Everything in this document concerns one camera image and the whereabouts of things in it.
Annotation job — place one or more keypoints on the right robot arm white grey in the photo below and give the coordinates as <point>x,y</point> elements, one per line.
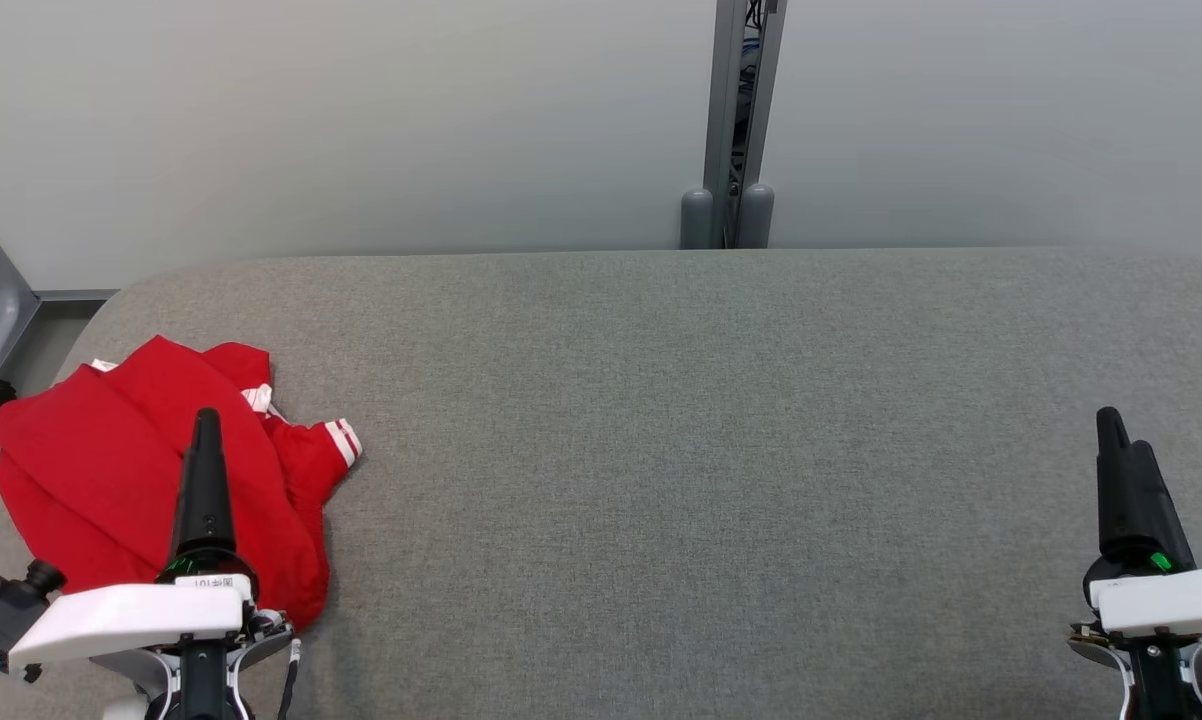
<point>1156,680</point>

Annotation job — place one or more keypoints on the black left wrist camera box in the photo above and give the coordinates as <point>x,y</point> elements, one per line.
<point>1,610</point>

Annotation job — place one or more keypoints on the grey metal partition post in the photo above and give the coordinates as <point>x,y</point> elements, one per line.
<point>721,100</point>

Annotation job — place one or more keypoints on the red elastic-waist shorts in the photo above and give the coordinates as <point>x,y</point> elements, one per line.
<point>91,470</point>

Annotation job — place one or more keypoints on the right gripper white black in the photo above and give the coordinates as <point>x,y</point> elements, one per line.
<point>1171,600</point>

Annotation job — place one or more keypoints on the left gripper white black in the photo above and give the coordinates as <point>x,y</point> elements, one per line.
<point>121,620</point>

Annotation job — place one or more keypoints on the grey rounded post foot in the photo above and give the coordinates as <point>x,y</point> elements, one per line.
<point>757,215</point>
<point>696,220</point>

